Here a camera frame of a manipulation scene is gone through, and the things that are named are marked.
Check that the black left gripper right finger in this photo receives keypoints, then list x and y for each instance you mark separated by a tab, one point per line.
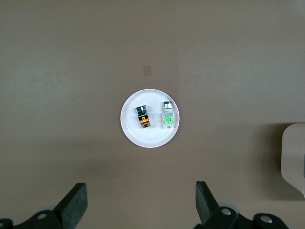
207	205

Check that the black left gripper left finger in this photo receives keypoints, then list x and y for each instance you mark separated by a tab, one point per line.
71	205

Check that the orange and black push switch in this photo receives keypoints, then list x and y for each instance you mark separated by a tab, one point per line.
143	118

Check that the white lidded lunch box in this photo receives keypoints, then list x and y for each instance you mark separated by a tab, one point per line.
294	155

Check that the pale pink round plate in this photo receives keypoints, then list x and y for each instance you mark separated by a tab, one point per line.
152	138

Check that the tan tape patch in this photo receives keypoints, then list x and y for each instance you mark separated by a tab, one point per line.
147	70

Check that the green and clear push switch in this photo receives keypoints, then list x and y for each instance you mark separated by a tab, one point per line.
169	117

